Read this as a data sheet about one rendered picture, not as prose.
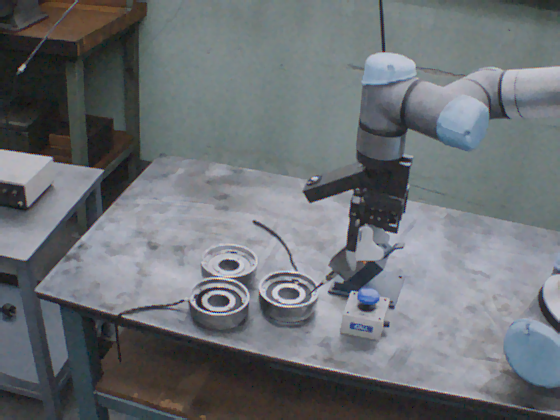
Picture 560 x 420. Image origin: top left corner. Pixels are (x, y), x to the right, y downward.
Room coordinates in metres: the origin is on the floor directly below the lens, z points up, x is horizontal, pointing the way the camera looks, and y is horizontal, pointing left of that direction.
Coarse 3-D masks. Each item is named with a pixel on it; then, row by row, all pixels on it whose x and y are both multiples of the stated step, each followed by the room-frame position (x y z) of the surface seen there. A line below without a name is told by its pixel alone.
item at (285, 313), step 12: (276, 276) 1.06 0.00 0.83; (288, 276) 1.06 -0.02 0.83; (300, 276) 1.06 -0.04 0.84; (276, 288) 1.03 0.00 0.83; (288, 288) 1.03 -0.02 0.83; (300, 288) 1.03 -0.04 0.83; (312, 288) 1.03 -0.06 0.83; (264, 300) 0.98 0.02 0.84; (288, 300) 0.99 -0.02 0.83; (300, 300) 1.00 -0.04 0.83; (312, 300) 0.98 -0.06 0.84; (276, 312) 0.97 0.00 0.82; (288, 312) 0.96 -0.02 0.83; (300, 312) 0.97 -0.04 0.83; (312, 312) 1.00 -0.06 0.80
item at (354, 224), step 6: (354, 204) 0.97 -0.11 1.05; (354, 210) 0.96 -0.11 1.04; (354, 216) 0.95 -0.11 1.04; (354, 222) 0.94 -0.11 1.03; (360, 222) 0.96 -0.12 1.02; (348, 228) 0.94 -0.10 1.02; (354, 228) 0.94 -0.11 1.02; (348, 234) 0.94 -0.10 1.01; (354, 234) 0.94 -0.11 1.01; (348, 240) 0.95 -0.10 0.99; (354, 240) 0.95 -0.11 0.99; (348, 246) 0.95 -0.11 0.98; (354, 246) 0.95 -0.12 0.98
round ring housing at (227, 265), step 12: (204, 252) 1.10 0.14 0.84; (216, 252) 1.12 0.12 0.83; (228, 252) 1.13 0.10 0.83; (240, 252) 1.13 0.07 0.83; (252, 252) 1.12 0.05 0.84; (204, 264) 1.08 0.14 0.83; (216, 264) 1.09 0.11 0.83; (228, 264) 1.11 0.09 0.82; (240, 264) 1.09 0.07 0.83; (252, 264) 1.10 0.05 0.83; (204, 276) 1.06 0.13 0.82; (216, 276) 1.04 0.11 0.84; (228, 276) 1.04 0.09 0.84; (240, 276) 1.04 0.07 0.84; (252, 276) 1.06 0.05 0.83
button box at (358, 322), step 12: (348, 300) 0.99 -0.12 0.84; (384, 300) 0.99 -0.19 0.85; (348, 312) 0.95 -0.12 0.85; (360, 312) 0.95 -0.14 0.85; (372, 312) 0.95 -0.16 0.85; (384, 312) 0.96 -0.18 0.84; (348, 324) 0.94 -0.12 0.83; (360, 324) 0.94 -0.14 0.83; (372, 324) 0.93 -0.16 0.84; (384, 324) 0.96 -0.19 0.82; (360, 336) 0.94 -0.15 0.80; (372, 336) 0.93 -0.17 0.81
